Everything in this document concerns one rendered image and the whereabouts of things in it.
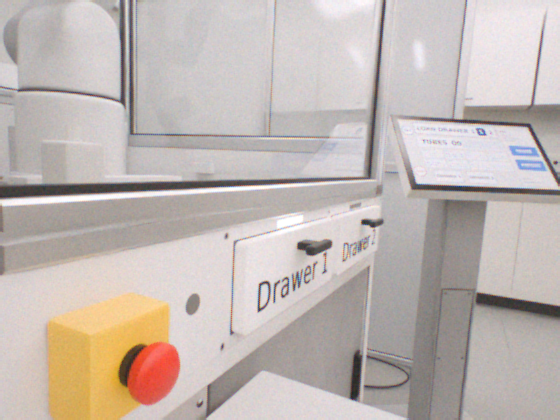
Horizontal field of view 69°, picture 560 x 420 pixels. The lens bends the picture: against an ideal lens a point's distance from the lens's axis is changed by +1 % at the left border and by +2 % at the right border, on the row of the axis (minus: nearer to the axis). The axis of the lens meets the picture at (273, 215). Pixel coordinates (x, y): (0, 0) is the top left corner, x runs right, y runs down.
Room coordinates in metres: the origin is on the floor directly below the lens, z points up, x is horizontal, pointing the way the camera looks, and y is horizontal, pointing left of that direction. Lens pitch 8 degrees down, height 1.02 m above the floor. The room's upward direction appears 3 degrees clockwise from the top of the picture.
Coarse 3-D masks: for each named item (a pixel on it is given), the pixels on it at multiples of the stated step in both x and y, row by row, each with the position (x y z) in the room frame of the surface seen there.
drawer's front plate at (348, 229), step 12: (336, 216) 0.73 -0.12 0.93; (348, 216) 0.76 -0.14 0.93; (360, 216) 0.83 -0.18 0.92; (372, 216) 0.92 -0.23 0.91; (336, 228) 0.72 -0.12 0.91; (348, 228) 0.76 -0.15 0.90; (360, 228) 0.84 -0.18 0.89; (372, 228) 0.93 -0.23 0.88; (336, 240) 0.72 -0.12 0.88; (348, 240) 0.77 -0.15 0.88; (372, 240) 0.93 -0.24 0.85; (336, 252) 0.72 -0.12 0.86; (360, 252) 0.85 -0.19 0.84; (336, 264) 0.72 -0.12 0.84; (348, 264) 0.78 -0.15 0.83
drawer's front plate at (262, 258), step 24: (264, 240) 0.48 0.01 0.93; (288, 240) 0.53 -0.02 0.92; (240, 264) 0.45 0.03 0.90; (264, 264) 0.48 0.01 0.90; (288, 264) 0.54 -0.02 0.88; (312, 264) 0.61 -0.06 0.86; (240, 288) 0.44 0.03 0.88; (264, 288) 0.48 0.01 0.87; (312, 288) 0.62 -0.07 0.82; (240, 312) 0.44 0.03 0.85; (264, 312) 0.48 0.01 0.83
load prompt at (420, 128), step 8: (416, 128) 1.37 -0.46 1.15; (424, 128) 1.37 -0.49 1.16; (432, 128) 1.38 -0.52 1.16; (440, 128) 1.38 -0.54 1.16; (448, 128) 1.39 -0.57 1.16; (456, 128) 1.40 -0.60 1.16; (464, 128) 1.40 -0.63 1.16; (472, 128) 1.41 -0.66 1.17; (480, 128) 1.41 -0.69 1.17; (488, 128) 1.42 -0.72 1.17; (464, 136) 1.38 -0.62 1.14; (472, 136) 1.38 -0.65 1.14; (480, 136) 1.39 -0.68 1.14; (488, 136) 1.39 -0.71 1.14; (496, 136) 1.40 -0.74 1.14
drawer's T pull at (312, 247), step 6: (306, 240) 0.57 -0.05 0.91; (312, 240) 0.57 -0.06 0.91; (324, 240) 0.57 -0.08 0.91; (330, 240) 0.58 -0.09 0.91; (300, 246) 0.55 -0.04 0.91; (306, 246) 0.55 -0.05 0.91; (312, 246) 0.53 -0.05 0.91; (318, 246) 0.53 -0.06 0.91; (324, 246) 0.55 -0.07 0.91; (330, 246) 0.58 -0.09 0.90; (306, 252) 0.52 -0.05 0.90; (312, 252) 0.52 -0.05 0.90; (318, 252) 0.54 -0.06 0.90
